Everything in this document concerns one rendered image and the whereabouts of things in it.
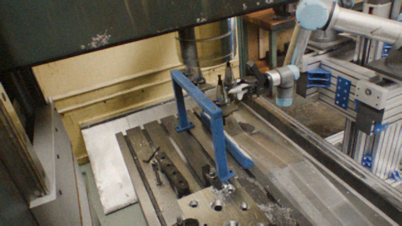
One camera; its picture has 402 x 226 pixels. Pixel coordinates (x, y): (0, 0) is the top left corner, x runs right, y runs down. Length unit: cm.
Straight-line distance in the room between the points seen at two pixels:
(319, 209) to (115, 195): 99
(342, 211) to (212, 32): 101
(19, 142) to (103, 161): 127
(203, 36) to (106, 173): 121
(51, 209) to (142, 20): 39
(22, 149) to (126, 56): 131
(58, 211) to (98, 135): 130
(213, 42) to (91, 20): 28
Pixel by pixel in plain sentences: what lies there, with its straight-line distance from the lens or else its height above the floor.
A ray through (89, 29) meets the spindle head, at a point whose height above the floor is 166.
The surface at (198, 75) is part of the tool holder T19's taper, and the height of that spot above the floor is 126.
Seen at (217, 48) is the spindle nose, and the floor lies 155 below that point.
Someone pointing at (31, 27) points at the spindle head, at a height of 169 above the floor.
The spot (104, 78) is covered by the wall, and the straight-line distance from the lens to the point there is 186.
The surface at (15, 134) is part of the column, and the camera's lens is 58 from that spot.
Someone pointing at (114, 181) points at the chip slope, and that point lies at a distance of 176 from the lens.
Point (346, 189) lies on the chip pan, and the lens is 164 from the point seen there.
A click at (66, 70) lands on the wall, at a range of 183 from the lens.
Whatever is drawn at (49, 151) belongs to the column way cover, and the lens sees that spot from 77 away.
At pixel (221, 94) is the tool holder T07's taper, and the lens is 116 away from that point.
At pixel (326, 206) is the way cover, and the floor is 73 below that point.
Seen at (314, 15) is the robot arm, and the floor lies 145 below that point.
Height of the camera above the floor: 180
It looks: 31 degrees down
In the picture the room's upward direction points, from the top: 8 degrees counter-clockwise
